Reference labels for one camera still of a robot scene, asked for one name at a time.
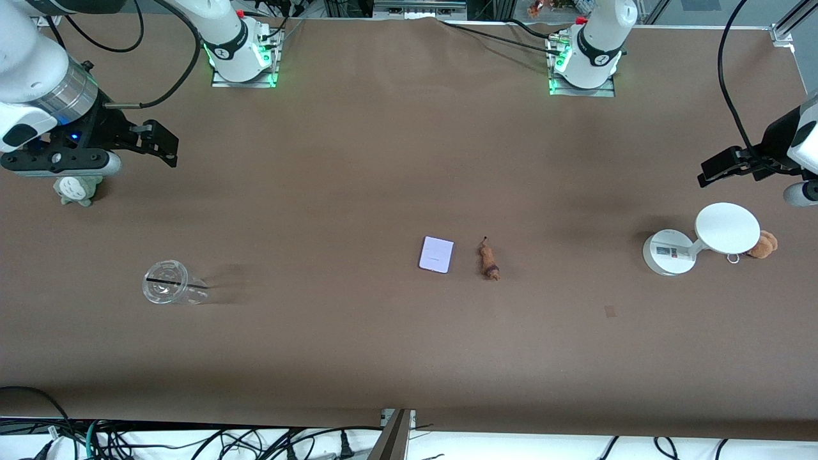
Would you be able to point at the aluminium frame corner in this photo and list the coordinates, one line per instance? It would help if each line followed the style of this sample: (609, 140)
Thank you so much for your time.
(789, 25)

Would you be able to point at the small toy figure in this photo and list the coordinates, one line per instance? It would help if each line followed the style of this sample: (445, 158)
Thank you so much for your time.
(538, 7)

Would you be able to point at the brown paper table cover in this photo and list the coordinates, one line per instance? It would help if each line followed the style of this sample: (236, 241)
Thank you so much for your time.
(383, 160)

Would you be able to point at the aluminium profile post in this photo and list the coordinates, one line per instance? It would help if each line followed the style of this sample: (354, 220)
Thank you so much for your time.
(393, 437)

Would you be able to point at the grey totoro plush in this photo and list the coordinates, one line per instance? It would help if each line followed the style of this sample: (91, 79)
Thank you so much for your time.
(77, 190)

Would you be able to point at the small brown plush toy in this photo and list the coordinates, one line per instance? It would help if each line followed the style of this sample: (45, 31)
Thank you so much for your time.
(490, 262)

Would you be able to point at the black straw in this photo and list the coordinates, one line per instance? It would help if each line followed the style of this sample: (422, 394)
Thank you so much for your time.
(163, 279)

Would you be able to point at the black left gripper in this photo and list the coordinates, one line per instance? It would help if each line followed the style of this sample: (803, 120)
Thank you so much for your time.
(771, 144)

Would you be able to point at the clear plastic cup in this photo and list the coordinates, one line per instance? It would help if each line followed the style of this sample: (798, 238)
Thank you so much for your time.
(169, 284)

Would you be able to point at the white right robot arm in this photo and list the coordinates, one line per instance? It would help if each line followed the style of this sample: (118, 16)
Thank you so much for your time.
(25, 57)

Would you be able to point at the white round desk lamp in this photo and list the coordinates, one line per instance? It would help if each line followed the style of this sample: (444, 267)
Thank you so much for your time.
(725, 227)

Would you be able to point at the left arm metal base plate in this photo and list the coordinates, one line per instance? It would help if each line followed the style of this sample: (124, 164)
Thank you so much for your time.
(604, 91)

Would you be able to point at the silver metal bar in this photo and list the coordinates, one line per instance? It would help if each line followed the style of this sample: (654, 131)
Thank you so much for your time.
(418, 7)

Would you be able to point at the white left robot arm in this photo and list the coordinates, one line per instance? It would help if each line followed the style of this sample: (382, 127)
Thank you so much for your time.
(601, 32)

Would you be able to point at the black power plug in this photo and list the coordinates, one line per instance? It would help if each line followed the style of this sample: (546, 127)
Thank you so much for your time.
(346, 446)

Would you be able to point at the lavender square box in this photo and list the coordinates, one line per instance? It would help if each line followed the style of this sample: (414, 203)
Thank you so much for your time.
(436, 254)

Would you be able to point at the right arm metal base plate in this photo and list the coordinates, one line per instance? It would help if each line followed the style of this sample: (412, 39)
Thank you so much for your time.
(252, 82)

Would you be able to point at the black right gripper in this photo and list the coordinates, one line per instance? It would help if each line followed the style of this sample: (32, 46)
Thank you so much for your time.
(102, 128)

